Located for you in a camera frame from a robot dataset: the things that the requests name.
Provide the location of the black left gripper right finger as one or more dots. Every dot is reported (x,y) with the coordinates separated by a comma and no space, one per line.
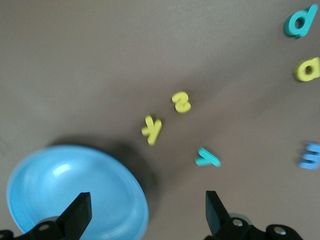
(220,222)

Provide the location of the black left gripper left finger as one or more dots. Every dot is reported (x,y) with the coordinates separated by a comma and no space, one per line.
(75,220)

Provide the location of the teal foam letter y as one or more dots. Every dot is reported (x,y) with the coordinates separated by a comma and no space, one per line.
(207,158)

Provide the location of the yellow foam letter k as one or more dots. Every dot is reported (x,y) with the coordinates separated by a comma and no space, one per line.
(151,130)

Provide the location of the yellow foam letter s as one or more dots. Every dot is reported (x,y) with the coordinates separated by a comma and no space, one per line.
(181,102)

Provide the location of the blue plate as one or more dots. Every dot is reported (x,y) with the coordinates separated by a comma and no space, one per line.
(62,180)

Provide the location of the blue foam letter E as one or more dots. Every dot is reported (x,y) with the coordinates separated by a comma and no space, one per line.
(310,165)

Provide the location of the yellow foam letter a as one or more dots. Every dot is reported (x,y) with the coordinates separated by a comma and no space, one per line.
(301,72)

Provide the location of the teal foam letter p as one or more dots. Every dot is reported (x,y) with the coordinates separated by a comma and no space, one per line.
(306,22)

